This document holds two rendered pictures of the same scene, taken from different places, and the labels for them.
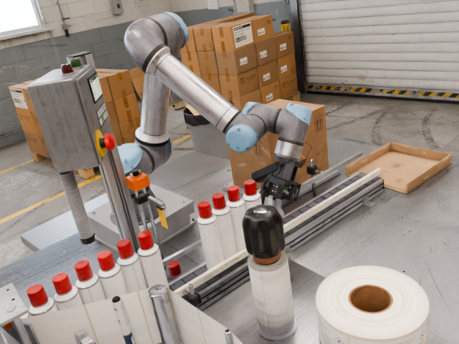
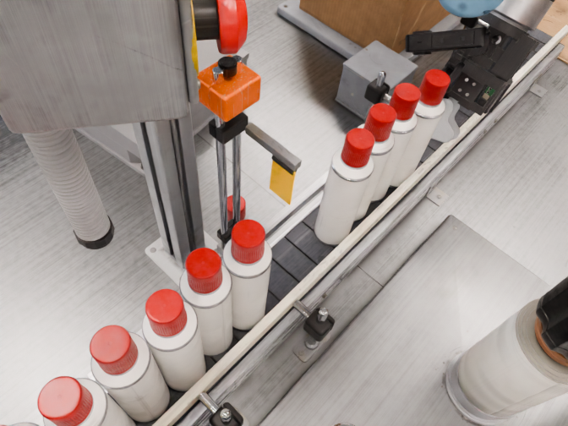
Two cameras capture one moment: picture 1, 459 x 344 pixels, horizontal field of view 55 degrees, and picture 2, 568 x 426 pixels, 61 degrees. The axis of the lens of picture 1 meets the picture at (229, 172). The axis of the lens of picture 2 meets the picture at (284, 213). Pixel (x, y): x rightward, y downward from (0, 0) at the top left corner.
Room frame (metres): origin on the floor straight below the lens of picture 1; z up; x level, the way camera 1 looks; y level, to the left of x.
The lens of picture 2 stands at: (0.68, 0.27, 1.49)
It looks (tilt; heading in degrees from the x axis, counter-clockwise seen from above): 57 degrees down; 341
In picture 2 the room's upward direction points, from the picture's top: 9 degrees clockwise
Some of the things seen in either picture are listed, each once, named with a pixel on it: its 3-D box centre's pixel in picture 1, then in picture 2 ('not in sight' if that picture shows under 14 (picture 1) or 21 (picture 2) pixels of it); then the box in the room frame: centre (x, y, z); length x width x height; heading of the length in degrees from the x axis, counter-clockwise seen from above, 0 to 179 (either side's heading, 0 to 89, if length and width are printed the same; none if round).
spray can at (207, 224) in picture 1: (210, 237); (344, 190); (1.02, 0.08, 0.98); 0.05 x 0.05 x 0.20
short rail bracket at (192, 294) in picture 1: (195, 303); (318, 327); (0.87, 0.14, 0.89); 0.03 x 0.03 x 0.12; 35
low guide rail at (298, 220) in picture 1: (269, 237); (421, 171); (1.09, -0.08, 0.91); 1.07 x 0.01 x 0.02; 125
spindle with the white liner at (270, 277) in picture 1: (269, 271); (543, 350); (0.77, -0.05, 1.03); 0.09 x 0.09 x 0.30
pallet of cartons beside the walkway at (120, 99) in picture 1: (78, 119); not in sight; (4.74, 1.52, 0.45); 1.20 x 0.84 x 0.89; 44
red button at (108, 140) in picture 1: (107, 142); (217, 17); (0.91, 0.25, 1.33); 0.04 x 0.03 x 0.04; 0
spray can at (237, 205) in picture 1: (238, 220); (386, 146); (1.08, 0.00, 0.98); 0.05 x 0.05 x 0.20
